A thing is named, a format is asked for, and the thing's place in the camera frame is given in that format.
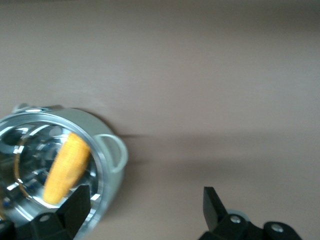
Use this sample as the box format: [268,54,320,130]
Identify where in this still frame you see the yellow corn cob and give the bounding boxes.
[42,131,92,206]

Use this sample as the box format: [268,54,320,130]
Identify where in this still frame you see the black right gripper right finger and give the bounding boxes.
[199,186,265,240]

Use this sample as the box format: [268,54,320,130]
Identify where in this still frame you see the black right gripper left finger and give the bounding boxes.
[14,185,91,240]

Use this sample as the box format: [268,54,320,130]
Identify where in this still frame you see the silver electric pot with handles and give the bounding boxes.
[0,103,129,238]

